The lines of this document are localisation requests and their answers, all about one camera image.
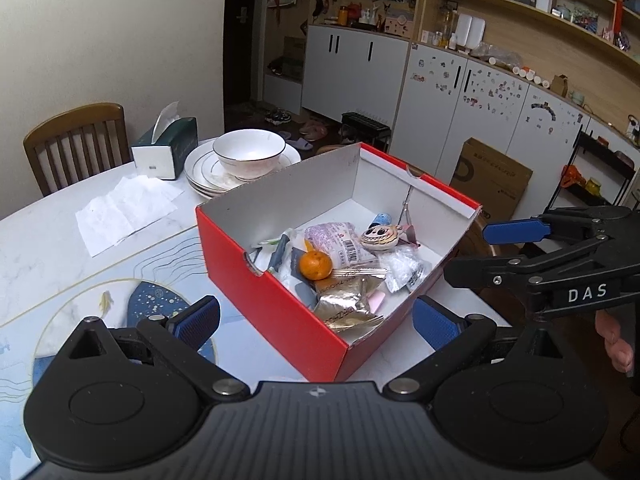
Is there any black wire cart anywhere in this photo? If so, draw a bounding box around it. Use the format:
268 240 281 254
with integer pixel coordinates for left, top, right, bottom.
547 130 640 208

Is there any brown cardboard box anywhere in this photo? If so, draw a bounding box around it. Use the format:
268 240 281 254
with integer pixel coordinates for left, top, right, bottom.
449 137 533 221

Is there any cartoon face toy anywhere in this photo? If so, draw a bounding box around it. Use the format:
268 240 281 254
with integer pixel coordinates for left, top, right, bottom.
361 225 401 253

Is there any person's right hand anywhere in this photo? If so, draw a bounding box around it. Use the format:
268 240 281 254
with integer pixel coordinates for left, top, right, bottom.
595 310 637 373

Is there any white and blue packet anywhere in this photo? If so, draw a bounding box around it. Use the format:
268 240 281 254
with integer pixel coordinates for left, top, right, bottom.
247 230 321 311

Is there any wooden slat-back chair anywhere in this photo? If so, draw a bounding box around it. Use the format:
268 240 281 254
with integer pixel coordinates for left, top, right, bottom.
23 102 133 198

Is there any clear bag of white bits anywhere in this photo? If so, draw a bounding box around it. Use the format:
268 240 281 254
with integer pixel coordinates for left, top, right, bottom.
382 247 432 293

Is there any clear purple-print snack packet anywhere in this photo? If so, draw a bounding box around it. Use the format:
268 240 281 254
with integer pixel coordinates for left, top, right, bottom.
304 222 376 271

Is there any white bowl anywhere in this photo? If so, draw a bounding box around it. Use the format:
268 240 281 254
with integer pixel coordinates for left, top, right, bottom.
212 129 287 182

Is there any white cabinet with black handles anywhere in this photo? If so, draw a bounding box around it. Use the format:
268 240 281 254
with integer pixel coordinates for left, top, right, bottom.
302 25 411 127

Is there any white paper napkin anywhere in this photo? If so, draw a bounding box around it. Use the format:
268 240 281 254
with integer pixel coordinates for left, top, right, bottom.
75 174 183 258

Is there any green and white tissue box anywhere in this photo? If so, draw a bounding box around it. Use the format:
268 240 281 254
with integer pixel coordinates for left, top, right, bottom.
131 101 199 181

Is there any gold foil snack packet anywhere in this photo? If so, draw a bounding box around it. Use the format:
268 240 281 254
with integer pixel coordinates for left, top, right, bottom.
315 275 386 335

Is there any wooden wall shelving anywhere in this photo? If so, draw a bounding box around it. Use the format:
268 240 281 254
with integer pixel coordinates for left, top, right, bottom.
412 0 640 151

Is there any white cabinet with stickers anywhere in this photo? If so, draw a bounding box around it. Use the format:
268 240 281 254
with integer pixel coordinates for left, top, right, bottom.
390 42 591 211

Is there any black slatted rack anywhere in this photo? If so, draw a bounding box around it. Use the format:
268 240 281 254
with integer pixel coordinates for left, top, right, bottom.
341 111 392 153

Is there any mandarin orange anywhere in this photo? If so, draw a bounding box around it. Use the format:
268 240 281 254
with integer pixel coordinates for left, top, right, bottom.
299 251 333 281

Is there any white patterned marble desktop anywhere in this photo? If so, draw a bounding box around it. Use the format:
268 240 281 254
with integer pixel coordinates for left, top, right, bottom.
0 135 506 480

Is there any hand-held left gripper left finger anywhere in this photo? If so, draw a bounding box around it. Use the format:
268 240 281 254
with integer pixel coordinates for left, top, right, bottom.
47 296 251 402

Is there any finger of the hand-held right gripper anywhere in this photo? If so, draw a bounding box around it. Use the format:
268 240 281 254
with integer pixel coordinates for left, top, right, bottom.
482 205 633 245
444 237 608 291

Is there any dark door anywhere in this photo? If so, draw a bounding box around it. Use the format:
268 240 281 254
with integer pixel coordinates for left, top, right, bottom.
223 0 271 111

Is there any red cardboard shoe box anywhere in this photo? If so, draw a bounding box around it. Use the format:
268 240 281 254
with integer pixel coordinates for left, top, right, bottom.
196 142 482 383

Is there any pink slipper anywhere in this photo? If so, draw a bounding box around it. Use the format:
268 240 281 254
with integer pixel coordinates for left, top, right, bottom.
299 120 328 142

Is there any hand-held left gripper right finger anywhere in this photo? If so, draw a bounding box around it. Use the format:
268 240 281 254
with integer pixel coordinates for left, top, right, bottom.
380 295 563 402

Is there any pink binder clip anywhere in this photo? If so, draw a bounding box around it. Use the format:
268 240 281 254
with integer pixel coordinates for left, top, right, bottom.
397 185 421 250

